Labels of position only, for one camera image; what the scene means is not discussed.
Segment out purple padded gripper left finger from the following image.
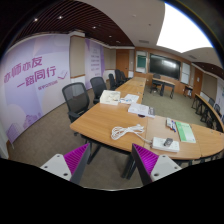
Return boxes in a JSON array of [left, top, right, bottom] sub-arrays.
[[41, 143, 90, 184]]

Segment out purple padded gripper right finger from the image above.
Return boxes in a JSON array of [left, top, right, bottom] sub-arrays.
[[132, 144, 181, 185]]

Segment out black charger plug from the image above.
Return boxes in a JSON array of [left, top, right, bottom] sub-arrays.
[[164, 138, 173, 147]]

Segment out white power strip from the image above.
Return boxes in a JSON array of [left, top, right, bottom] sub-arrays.
[[152, 137, 180, 152]]

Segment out red and blue markers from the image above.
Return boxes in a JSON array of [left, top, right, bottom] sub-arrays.
[[166, 118, 177, 132]]

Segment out green paper booklet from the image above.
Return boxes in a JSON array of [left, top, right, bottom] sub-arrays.
[[176, 121, 196, 143]]

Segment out white stacked papers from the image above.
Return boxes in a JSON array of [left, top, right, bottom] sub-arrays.
[[128, 103, 155, 118]]

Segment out white paper document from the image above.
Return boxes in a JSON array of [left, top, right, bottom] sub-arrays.
[[120, 94, 139, 104]]

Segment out nearest black office chair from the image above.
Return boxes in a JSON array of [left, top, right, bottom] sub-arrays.
[[62, 82, 90, 122]]

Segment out black office chair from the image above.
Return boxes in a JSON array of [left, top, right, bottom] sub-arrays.
[[90, 77, 107, 104], [108, 69, 128, 90], [62, 82, 90, 122]]

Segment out right curved wooden table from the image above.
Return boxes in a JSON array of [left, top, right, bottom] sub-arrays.
[[192, 94, 224, 133]]

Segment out white box on table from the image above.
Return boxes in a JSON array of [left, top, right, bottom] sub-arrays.
[[100, 90, 120, 105]]

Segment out far black office chair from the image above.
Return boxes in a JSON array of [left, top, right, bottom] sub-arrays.
[[108, 69, 128, 90]]

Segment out wooden door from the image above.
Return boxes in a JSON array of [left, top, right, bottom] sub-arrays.
[[116, 49, 129, 76]]

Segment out white coiled power cable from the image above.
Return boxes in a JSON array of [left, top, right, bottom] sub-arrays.
[[110, 123, 153, 144]]

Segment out large wall display screen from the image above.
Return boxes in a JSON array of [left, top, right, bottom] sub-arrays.
[[149, 54, 181, 80]]

